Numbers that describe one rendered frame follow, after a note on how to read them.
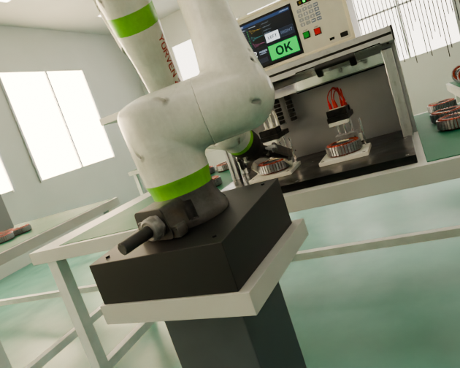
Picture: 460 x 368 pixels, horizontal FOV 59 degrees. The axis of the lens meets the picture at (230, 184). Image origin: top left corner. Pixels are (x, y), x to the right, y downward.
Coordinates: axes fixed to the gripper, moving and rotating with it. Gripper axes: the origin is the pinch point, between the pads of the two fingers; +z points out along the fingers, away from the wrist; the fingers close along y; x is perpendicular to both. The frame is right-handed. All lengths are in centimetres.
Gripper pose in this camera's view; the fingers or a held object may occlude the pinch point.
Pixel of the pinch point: (273, 164)
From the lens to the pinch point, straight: 141.0
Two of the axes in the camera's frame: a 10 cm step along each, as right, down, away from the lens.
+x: -0.9, -9.5, 3.1
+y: 8.8, -2.2, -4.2
